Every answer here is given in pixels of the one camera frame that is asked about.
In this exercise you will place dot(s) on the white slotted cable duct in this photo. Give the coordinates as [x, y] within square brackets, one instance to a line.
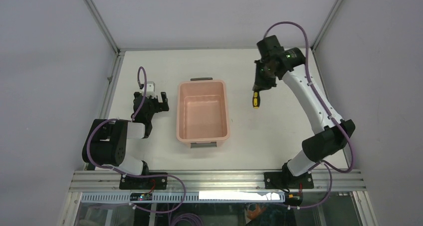
[194, 197]

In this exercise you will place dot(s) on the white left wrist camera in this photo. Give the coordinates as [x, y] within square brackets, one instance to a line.
[150, 90]

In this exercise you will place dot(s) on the aluminium mounting rail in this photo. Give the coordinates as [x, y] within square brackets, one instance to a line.
[217, 180]

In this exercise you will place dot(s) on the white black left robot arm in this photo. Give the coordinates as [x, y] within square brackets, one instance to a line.
[106, 143]

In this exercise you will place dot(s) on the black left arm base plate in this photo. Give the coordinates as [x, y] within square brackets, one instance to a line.
[143, 181]

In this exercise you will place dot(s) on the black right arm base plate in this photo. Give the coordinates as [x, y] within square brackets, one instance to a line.
[283, 180]

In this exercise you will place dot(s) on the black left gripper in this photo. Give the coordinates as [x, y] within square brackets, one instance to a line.
[151, 104]

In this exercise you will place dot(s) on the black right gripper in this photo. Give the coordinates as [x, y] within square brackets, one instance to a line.
[263, 84]

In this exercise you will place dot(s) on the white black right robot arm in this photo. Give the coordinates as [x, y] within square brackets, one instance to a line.
[331, 131]

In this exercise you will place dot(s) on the pink plastic bin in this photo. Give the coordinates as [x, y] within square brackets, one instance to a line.
[202, 116]

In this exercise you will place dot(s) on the black yellow screwdriver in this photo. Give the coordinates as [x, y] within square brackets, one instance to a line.
[256, 100]

